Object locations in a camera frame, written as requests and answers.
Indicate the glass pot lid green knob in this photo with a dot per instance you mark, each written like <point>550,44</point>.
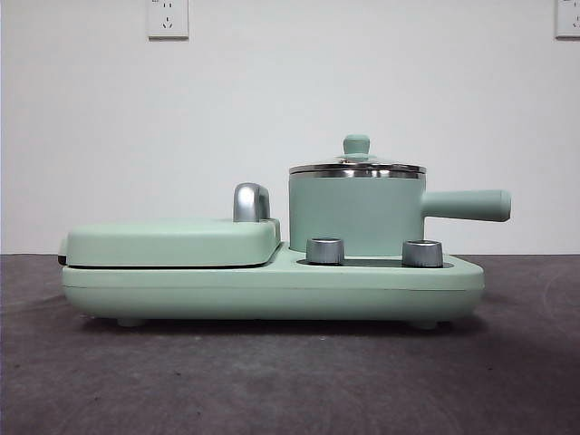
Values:
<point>357,145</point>

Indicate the silver control knob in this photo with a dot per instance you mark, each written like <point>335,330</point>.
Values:
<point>422,254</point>
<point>325,250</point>

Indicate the mint green breakfast machine base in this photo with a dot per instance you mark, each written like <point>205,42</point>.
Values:
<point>272,290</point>

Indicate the mint green hinged griddle cover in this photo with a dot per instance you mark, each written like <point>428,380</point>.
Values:
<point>158,242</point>

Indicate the white wall socket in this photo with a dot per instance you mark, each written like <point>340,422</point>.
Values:
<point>568,18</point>
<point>167,20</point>

